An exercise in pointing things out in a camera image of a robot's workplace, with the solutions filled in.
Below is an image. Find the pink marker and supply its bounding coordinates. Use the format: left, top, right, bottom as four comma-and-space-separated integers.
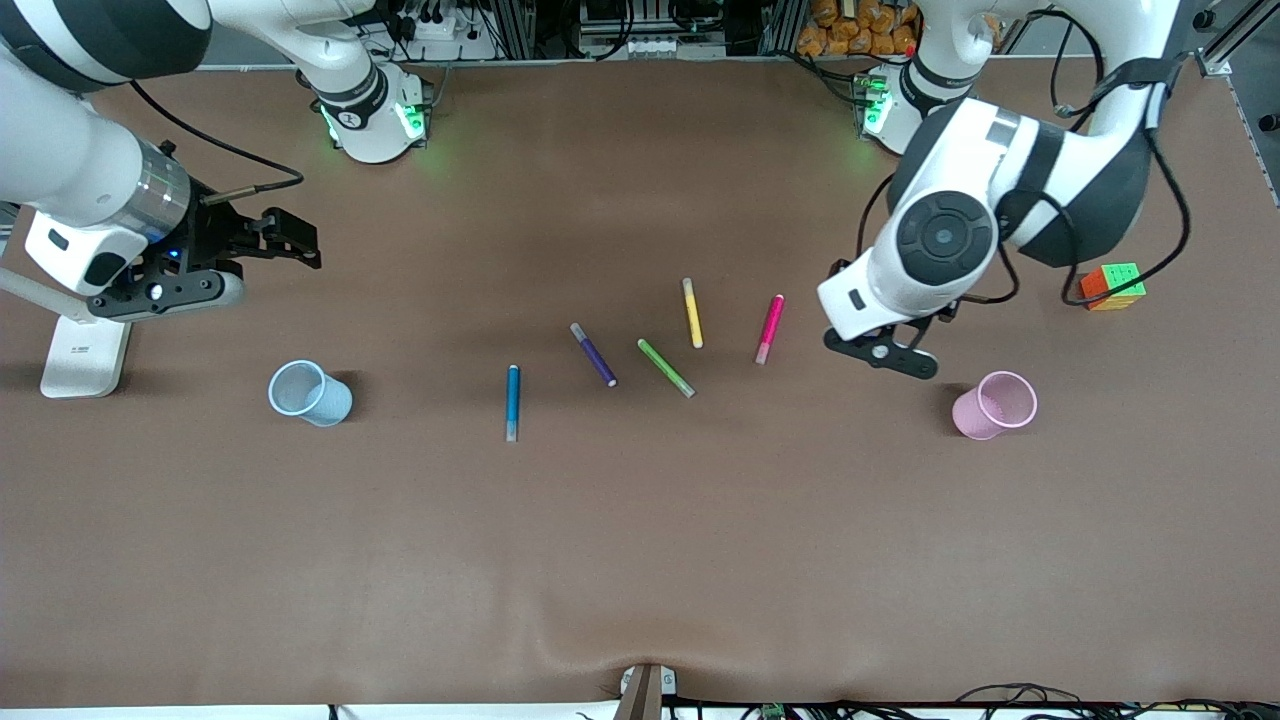
754, 293, 786, 366

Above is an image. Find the light blue mesh cup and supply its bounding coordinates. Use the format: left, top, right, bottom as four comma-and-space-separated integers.
267, 359, 354, 428

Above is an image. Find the white lamp stand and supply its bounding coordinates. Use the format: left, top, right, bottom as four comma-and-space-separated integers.
0, 268, 133, 400

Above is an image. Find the white power strip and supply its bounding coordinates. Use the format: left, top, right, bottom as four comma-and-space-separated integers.
395, 5, 491, 51

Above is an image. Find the purple marker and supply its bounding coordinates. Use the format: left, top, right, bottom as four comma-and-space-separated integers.
569, 322, 618, 388

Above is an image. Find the green marker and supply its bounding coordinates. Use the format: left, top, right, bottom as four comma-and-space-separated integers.
637, 338, 697, 399

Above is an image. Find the black electronics box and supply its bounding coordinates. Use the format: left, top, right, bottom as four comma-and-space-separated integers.
578, 0, 736, 41

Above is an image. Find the white connector strip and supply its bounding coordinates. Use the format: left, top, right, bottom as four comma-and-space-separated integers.
622, 37, 728, 58

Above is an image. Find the brown table cover cloth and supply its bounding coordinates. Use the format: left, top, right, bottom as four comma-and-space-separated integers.
0, 55, 1280, 711

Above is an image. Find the orange packets pile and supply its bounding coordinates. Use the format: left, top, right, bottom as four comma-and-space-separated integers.
797, 0, 1003, 58

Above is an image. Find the pink mesh cup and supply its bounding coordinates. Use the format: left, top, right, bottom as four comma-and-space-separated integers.
951, 370, 1039, 441

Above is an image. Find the colourful puzzle cube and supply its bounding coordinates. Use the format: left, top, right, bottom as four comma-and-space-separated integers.
1080, 262, 1148, 312

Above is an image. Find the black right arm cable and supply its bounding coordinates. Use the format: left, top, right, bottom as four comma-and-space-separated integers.
130, 80, 306, 206

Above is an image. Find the aluminium frame post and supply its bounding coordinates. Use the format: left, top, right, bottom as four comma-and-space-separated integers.
760, 0, 809, 57
492, 0, 538, 61

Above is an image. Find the brown camera mount post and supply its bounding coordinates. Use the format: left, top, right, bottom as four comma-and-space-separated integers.
612, 662, 679, 720

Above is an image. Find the black cable bundle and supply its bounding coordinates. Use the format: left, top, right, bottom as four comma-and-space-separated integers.
670, 683, 1280, 720

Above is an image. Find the aluminium frame strut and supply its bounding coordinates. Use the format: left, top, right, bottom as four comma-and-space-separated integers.
1195, 0, 1280, 79

